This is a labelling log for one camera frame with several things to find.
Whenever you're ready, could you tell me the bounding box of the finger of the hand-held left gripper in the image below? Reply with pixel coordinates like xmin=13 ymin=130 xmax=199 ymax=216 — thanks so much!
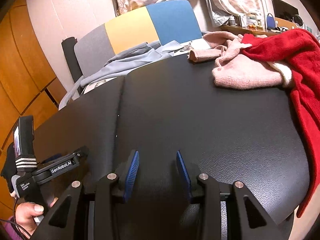
xmin=72 ymin=145 xmax=90 ymax=165

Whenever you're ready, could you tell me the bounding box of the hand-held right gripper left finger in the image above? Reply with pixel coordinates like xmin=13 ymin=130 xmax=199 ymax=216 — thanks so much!
xmin=31 ymin=150 xmax=140 ymax=240

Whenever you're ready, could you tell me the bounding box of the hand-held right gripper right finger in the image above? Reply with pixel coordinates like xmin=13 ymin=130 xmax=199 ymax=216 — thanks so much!
xmin=176 ymin=150 xmax=283 ymax=240

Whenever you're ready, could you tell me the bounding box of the person's left forearm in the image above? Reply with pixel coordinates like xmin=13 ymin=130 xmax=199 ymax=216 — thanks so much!
xmin=5 ymin=217 xmax=28 ymax=240

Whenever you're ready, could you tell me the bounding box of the person's left hand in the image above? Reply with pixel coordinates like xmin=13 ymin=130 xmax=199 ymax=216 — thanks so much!
xmin=11 ymin=191 xmax=58 ymax=235

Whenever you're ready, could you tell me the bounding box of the light grey hoodie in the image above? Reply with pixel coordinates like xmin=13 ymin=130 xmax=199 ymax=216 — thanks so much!
xmin=58 ymin=40 xmax=193 ymax=110

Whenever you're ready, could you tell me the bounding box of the wooden cabinet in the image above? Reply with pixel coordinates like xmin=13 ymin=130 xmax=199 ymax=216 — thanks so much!
xmin=0 ymin=0 xmax=67 ymax=215

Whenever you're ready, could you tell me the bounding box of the pink knit sweater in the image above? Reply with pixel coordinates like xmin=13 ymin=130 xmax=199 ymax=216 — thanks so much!
xmin=187 ymin=31 xmax=283 ymax=90

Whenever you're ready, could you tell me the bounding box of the white printed shirt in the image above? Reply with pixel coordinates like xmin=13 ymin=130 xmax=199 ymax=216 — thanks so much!
xmin=82 ymin=39 xmax=213 ymax=93

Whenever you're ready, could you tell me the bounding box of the grey yellow blue chair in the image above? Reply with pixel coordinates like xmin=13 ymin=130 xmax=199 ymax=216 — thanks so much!
xmin=61 ymin=0 xmax=203 ymax=90

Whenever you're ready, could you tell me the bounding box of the cream fuzzy garment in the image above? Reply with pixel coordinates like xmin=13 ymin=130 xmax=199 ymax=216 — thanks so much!
xmin=269 ymin=61 xmax=293 ymax=87

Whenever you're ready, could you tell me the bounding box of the cluttered wooden desk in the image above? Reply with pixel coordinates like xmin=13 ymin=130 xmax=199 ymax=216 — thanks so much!
xmin=220 ymin=24 xmax=288 ymax=37

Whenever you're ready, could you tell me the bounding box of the red fuzzy sweater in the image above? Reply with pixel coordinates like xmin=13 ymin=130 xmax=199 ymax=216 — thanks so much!
xmin=240 ymin=28 xmax=320 ymax=218

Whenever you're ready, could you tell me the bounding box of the white labelled box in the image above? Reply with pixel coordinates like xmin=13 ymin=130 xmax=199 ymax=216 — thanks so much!
xmin=244 ymin=13 xmax=263 ymax=28

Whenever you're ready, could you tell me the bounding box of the blue pouch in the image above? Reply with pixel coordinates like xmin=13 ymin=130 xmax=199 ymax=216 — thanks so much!
xmin=266 ymin=13 xmax=276 ymax=30

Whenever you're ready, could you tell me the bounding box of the cardboard box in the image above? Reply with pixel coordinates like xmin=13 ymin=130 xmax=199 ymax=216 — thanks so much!
xmin=274 ymin=17 xmax=297 ymax=29

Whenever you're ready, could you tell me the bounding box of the white round mirror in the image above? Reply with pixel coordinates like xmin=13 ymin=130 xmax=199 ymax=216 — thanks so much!
xmin=292 ymin=14 xmax=305 ymax=29

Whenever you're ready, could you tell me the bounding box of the black monitor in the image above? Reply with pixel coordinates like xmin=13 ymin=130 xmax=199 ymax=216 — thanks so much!
xmin=271 ymin=0 xmax=299 ymax=22

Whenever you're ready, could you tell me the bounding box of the black fabric strap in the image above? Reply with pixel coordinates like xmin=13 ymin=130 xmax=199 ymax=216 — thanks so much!
xmin=1 ymin=142 xmax=18 ymax=193

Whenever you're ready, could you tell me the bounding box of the black cable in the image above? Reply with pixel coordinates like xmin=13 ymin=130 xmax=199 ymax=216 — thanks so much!
xmin=0 ymin=219 xmax=33 ymax=238

